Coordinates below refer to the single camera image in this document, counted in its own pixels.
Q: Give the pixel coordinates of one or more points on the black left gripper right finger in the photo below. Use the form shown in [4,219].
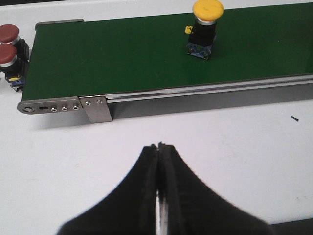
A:
[189,207]

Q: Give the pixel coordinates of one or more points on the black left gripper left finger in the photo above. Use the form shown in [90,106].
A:
[130,209]

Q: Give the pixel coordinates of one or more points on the red mushroom push button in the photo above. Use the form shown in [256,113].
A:
[9,34]
[13,67]

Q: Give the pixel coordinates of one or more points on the green conveyor belt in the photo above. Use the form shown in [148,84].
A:
[122,56]

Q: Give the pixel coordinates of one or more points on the aluminium conveyor frame rail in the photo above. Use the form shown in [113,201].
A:
[146,95]

